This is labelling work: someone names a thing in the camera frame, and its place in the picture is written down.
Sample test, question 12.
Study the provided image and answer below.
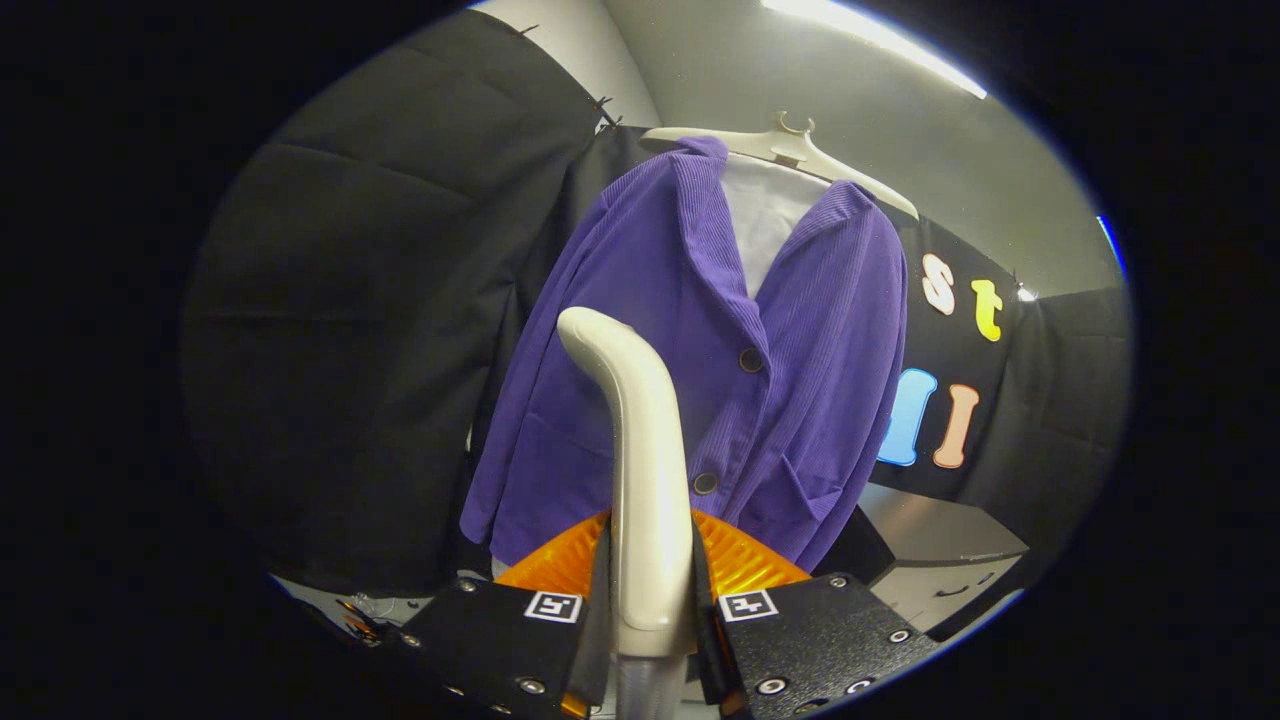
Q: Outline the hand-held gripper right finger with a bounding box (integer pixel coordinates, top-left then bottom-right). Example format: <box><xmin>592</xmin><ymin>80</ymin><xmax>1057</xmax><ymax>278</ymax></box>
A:
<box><xmin>690</xmin><ymin>510</ymin><xmax>941</xmax><ymax>720</ymax></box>

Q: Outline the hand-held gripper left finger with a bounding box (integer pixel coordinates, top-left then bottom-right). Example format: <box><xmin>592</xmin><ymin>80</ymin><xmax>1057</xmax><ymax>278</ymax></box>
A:
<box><xmin>385</xmin><ymin>512</ymin><xmax>613</xmax><ymax>720</ymax></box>

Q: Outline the cream garment steamer head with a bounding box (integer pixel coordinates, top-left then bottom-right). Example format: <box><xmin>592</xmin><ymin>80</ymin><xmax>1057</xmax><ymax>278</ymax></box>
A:
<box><xmin>556</xmin><ymin>306</ymin><xmax>698</xmax><ymax>658</ymax></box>

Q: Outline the purple corduroy jacket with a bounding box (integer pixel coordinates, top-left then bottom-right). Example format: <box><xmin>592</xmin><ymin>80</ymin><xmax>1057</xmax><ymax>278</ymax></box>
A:
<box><xmin>460</xmin><ymin>135</ymin><xmax>911</xmax><ymax>573</ymax></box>

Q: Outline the cream clothes hanger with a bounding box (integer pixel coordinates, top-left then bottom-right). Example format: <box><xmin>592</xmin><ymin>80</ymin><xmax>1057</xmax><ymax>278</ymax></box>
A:
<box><xmin>640</xmin><ymin>112</ymin><xmax>921</xmax><ymax>221</ymax></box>

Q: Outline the grey drawer cabinet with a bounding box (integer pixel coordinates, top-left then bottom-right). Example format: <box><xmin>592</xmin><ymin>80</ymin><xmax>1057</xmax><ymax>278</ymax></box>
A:
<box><xmin>815</xmin><ymin>482</ymin><xmax>1031</xmax><ymax>633</ymax></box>

